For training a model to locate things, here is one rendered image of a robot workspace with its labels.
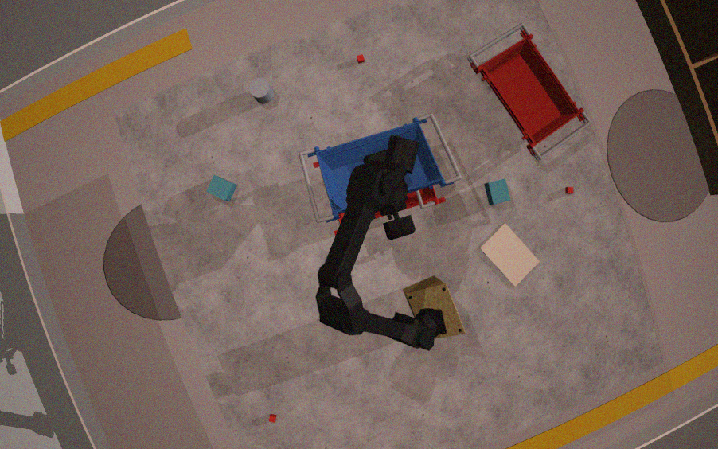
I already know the red plastic tray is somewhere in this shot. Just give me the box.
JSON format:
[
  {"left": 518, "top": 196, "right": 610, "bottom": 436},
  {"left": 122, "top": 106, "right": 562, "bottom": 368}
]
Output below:
[{"left": 313, "top": 162, "right": 446, "bottom": 223}]

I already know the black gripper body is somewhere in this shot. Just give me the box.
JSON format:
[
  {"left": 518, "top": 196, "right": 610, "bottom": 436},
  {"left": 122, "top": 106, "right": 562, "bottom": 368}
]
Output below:
[{"left": 363, "top": 150, "right": 416, "bottom": 240}]

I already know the teal block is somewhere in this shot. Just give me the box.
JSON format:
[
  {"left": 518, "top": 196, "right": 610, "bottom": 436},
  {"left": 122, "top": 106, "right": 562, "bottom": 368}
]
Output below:
[
  {"left": 485, "top": 178, "right": 511, "bottom": 205},
  {"left": 206, "top": 174, "right": 237, "bottom": 202}
]

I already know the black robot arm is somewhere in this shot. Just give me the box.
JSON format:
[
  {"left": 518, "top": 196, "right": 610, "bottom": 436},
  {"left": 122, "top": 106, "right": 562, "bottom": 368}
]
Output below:
[{"left": 316, "top": 135, "right": 447, "bottom": 351}]

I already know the grey cylinder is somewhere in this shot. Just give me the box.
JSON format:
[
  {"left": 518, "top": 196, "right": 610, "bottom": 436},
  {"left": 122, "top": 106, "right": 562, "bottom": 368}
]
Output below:
[{"left": 249, "top": 78, "right": 274, "bottom": 104}]

